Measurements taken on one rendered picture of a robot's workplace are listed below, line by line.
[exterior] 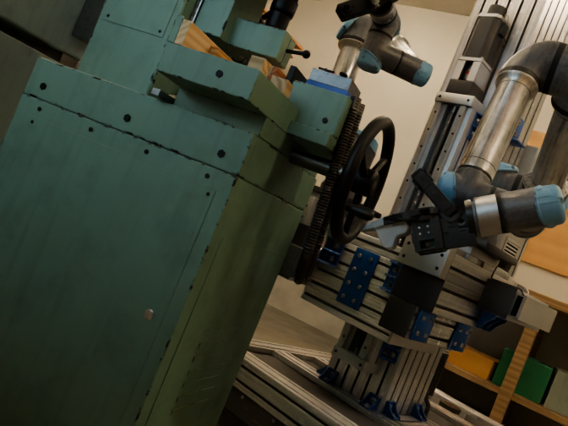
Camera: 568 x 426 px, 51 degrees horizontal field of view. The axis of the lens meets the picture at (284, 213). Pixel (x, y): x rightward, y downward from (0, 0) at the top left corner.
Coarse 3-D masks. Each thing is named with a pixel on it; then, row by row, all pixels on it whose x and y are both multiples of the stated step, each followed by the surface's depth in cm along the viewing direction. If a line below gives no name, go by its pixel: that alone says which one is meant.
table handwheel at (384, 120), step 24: (384, 120) 123; (360, 144) 117; (384, 144) 135; (312, 168) 132; (360, 168) 124; (384, 168) 139; (336, 192) 117; (360, 192) 128; (336, 216) 119; (336, 240) 125
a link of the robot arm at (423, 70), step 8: (392, 40) 205; (400, 40) 204; (400, 48) 191; (408, 48) 191; (408, 56) 176; (416, 56) 180; (400, 64) 175; (408, 64) 175; (416, 64) 176; (424, 64) 177; (392, 72) 177; (400, 72) 177; (408, 72) 176; (416, 72) 176; (424, 72) 176; (408, 80) 179; (416, 80) 178; (424, 80) 177
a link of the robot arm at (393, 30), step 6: (396, 12) 172; (396, 18) 174; (372, 24) 176; (378, 24) 173; (384, 24) 173; (390, 24) 173; (396, 24) 176; (384, 30) 174; (390, 30) 175; (396, 30) 178
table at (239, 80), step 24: (168, 48) 115; (168, 72) 114; (192, 72) 112; (216, 72) 110; (240, 72) 109; (216, 96) 117; (240, 96) 108; (264, 96) 113; (288, 120) 127; (312, 144) 128; (336, 144) 130
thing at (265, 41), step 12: (240, 24) 141; (252, 24) 140; (240, 36) 140; (252, 36) 139; (264, 36) 138; (276, 36) 137; (288, 36) 138; (240, 48) 140; (252, 48) 139; (264, 48) 138; (276, 48) 137; (288, 48) 141; (276, 60) 138; (288, 60) 143
